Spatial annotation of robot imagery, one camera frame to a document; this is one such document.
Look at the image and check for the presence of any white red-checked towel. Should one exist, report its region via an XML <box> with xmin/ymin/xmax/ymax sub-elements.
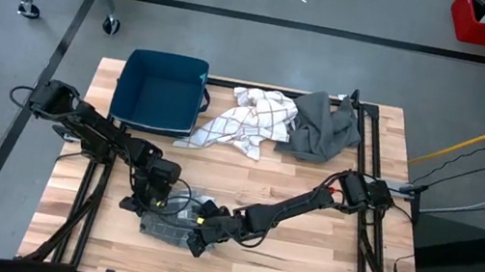
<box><xmin>172</xmin><ymin>75</ymin><xmax>303</xmax><ymax>167</ymax></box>

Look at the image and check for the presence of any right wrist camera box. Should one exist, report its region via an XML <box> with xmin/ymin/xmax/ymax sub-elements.
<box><xmin>200</xmin><ymin>199</ymin><xmax>221</xmax><ymax>219</ymax></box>

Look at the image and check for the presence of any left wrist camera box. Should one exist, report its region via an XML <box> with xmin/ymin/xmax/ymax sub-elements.
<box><xmin>150</xmin><ymin>156</ymin><xmax>185</xmax><ymax>186</ymax></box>

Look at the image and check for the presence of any black arm base cable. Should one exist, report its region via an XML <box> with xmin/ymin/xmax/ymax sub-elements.
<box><xmin>55</xmin><ymin>148</ymin><xmax>90</xmax><ymax>167</ymax></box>

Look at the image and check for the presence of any plain dark grey towel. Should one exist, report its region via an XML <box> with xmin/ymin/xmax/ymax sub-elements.
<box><xmin>272</xmin><ymin>83</ymin><xmax>369</xmax><ymax>170</ymax></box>

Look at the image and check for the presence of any black cart caster wheel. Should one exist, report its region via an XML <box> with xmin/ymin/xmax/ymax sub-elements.
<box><xmin>99</xmin><ymin>14</ymin><xmax>122</xmax><ymax>38</ymax></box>
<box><xmin>15</xmin><ymin>0</ymin><xmax>42</xmax><ymax>22</ymax></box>

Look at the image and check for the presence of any black camera cable loop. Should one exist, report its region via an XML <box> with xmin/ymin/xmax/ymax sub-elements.
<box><xmin>161</xmin><ymin>176</ymin><xmax>196</xmax><ymax>219</ymax></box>
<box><xmin>229</xmin><ymin>230</ymin><xmax>267</xmax><ymax>253</ymax></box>

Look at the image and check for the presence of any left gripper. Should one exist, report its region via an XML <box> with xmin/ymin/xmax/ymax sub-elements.
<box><xmin>117</xmin><ymin>170</ymin><xmax>175</xmax><ymax>222</ymax></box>

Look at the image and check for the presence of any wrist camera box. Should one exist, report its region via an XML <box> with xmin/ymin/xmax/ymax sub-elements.
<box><xmin>200</xmin><ymin>199</ymin><xmax>221</xmax><ymax>219</ymax></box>
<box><xmin>150</xmin><ymin>156</ymin><xmax>185</xmax><ymax>186</ymax></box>

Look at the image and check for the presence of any black floor cable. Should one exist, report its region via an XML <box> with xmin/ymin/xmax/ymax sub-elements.
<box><xmin>415</xmin><ymin>139</ymin><xmax>485</xmax><ymax>198</ymax></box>
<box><xmin>410</xmin><ymin>116</ymin><xmax>485</xmax><ymax>198</ymax></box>

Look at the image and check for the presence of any dark grey checked towel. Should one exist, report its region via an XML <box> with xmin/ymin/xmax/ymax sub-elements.
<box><xmin>136</xmin><ymin>181</ymin><xmax>234</xmax><ymax>254</ymax></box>

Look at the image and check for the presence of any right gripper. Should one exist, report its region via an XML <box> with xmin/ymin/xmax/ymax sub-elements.
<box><xmin>183</xmin><ymin>199</ymin><xmax>246</xmax><ymax>265</ymax></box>

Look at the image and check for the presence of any grey floor cable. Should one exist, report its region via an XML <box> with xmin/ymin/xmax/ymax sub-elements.
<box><xmin>419</xmin><ymin>170</ymin><xmax>485</xmax><ymax>223</ymax></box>

